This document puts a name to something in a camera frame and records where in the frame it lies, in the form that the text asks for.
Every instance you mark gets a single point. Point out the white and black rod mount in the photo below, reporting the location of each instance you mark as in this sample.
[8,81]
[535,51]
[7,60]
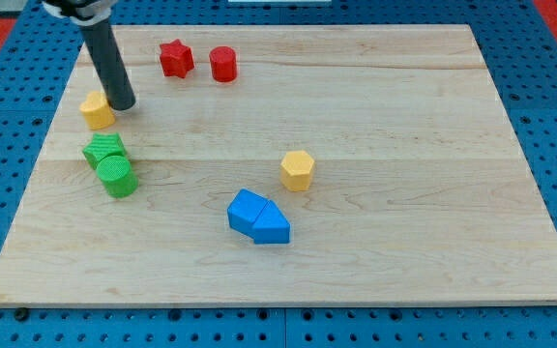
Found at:
[80,12]

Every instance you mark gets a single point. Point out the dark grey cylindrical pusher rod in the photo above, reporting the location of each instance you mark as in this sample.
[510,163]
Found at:
[108,63]

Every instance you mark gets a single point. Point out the yellow heart block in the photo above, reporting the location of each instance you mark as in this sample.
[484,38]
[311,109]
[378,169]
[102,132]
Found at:
[96,111]

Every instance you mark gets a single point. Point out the blue cube block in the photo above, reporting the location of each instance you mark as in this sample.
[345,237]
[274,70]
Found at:
[244,210]

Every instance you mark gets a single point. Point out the red star block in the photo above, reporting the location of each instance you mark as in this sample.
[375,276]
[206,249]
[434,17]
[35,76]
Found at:
[176,59]

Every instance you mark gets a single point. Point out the green star block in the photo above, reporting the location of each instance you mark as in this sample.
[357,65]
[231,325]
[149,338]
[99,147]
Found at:
[101,146]

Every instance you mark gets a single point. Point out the red cylinder block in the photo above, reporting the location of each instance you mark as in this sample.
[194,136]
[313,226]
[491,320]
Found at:
[223,61]

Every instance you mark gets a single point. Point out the green cylinder block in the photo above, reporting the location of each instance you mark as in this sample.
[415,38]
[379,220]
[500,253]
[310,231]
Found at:
[117,176]

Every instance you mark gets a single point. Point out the light wooden board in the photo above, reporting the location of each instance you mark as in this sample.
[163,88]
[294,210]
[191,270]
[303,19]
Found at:
[420,196]

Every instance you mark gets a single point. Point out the yellow hexagon block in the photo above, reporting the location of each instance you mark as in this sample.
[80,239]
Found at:
[296,170]

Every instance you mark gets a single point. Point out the blue triangle block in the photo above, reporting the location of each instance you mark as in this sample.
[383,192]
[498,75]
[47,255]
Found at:
[271,226]

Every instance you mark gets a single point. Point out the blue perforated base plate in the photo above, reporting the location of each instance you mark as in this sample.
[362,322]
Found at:
[519,47]

